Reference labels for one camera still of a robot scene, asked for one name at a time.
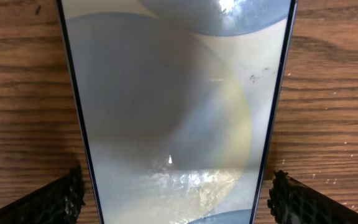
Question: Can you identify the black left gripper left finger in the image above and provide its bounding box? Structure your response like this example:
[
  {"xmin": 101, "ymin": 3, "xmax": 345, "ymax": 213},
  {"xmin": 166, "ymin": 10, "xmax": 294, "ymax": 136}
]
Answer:
[{"xmin": 0, "ymin": 166, "xmax": 85, "ymax": 224}]

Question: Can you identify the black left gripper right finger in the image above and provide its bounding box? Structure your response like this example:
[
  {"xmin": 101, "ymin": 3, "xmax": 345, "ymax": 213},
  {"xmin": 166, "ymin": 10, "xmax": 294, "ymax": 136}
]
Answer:
[{"xmin": 267, "ymin": 170, "xmax": 358, "ymax": 224}]

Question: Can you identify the blue Samsung Galaxy smartphone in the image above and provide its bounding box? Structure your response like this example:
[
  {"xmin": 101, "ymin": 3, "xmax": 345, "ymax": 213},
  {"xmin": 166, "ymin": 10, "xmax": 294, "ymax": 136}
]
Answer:
[{"xmin": 57, "ymin": 0, "xmax": 298, "ymax": 224}]

